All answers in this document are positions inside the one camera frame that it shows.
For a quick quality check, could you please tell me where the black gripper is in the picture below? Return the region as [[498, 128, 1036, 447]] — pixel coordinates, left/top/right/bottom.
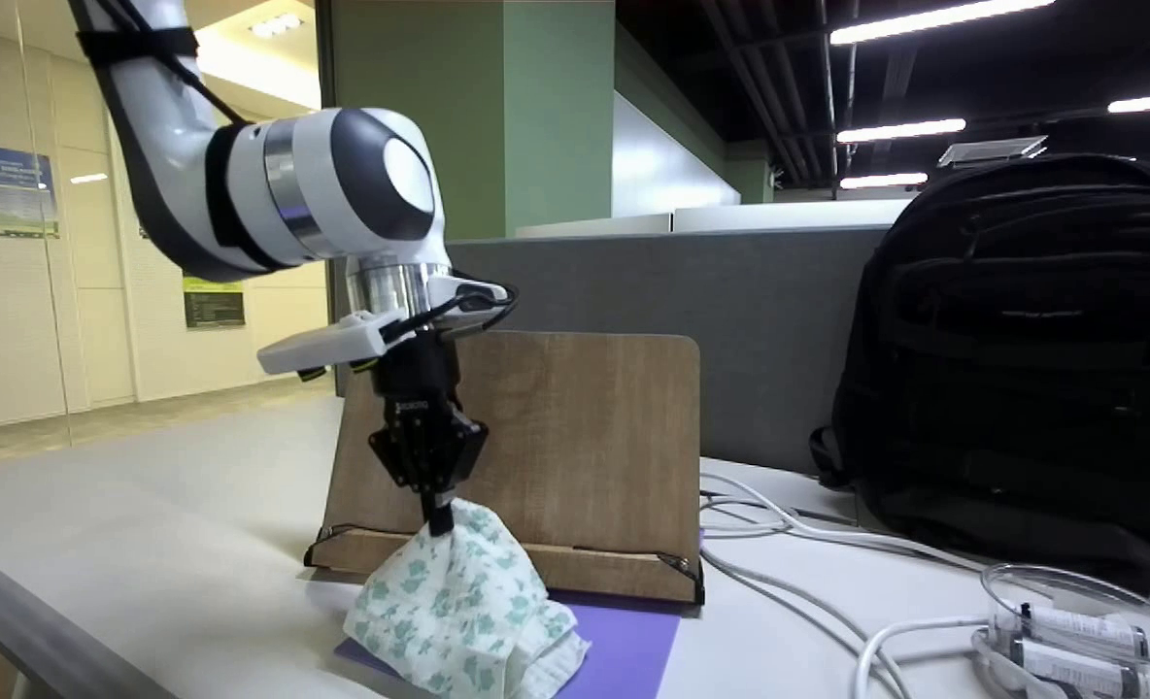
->
[[365, 330, 489, 541]]

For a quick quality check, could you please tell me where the white green floral cloth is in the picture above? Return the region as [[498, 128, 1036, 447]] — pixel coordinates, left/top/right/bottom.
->
[[339, 497, 593, 699]]

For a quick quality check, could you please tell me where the purple desk mat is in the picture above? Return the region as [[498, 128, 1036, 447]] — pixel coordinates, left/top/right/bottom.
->
[[332, 595, 683, 699]]

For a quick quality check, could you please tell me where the brown wooden book stand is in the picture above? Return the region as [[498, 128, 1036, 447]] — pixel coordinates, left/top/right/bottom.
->
[[300, 330, 707, 612]]

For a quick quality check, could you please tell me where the green pillar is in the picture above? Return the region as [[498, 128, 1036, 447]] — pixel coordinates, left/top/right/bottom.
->
[[315, 0, 619, 246]]

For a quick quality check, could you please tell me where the black backpack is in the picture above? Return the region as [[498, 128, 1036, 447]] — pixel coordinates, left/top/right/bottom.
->
[[804, 112, 1150, 598]]

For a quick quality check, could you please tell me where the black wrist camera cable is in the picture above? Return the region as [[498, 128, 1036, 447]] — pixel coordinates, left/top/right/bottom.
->
[[385, 274, 516, 350]]

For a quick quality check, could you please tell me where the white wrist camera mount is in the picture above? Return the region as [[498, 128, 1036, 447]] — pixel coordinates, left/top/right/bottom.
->
[[257, 306, 394, 379]]

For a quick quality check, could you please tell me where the dark wall plaque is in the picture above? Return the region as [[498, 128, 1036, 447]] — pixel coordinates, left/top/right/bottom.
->
[[183, 286, 249, 332]]

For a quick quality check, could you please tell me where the grey partition wall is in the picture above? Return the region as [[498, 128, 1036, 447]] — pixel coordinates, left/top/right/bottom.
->
[[449, 203, 924, 479]]

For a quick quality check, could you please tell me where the thick grey cable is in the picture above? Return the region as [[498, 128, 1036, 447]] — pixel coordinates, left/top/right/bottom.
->
[[695, 466, 1150, 699]]

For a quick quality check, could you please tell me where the blue wall poster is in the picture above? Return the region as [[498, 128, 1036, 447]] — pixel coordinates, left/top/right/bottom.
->
[[0, 138, 64, 240]]

